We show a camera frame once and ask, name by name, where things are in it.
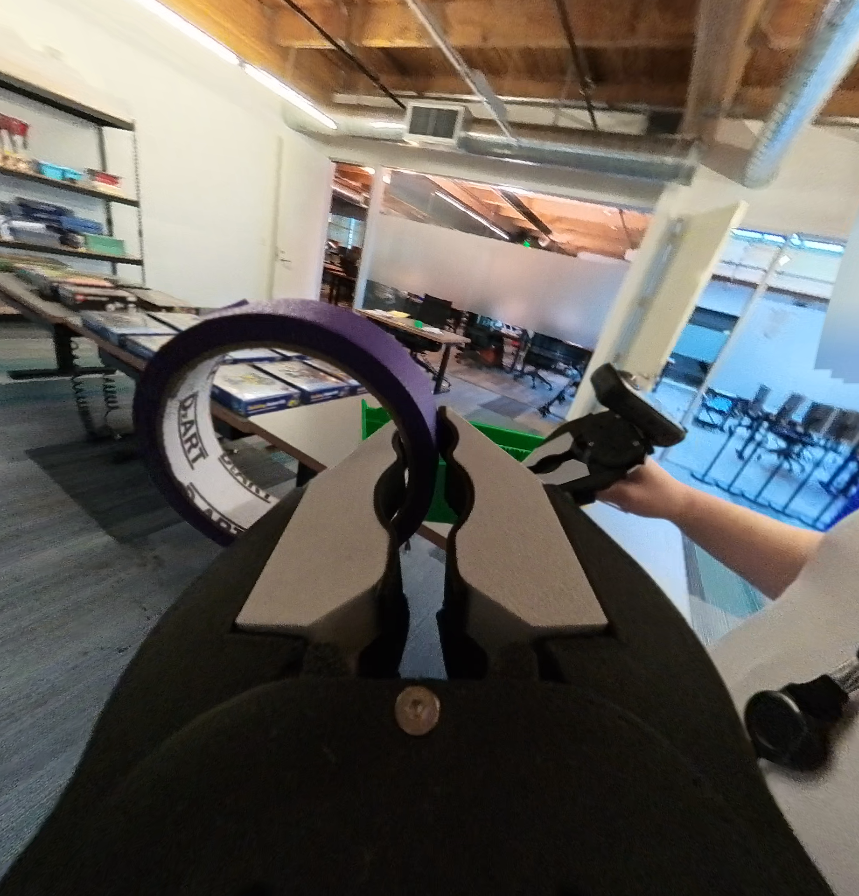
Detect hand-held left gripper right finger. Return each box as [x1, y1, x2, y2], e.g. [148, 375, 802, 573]
[437, 409, 608, 676]

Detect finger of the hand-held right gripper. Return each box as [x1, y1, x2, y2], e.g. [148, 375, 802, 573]
[535, 460, 605, 497]
[521, 425, 594, 466]

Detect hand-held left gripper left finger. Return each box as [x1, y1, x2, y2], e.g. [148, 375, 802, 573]
[237, 427, 409, 676]

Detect green plastic bin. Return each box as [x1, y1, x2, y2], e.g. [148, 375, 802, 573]
[360, 399, 549, 466]

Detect purple tape roll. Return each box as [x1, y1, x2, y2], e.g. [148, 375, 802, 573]
[133, 299, 440, 547]

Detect person's right hand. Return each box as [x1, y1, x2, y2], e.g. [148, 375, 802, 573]
[598, 460, 696, 522]

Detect office desks with monitors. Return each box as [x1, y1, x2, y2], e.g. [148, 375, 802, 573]
[360, 287, 598, 414]

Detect black office chairs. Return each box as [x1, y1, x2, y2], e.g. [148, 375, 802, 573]
[696, 385, 859, 530]

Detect row of blue flat boxes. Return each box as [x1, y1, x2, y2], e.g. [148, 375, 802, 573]
[80, 301, 363, 418]

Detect white shirt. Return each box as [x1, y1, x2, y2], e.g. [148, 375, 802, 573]
[710, 504, 859, 896]

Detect black badge reel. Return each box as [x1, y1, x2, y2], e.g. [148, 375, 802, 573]
[745, 637, 859, 771]

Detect ceiling light strip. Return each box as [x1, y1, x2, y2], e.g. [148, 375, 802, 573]
[136, 0, 342, 134]

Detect silver air duct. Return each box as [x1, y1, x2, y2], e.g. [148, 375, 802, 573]
[283, 0, 859, 190]

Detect wall shelf unit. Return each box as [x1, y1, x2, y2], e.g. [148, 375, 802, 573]
[0, 63, 146, 326]

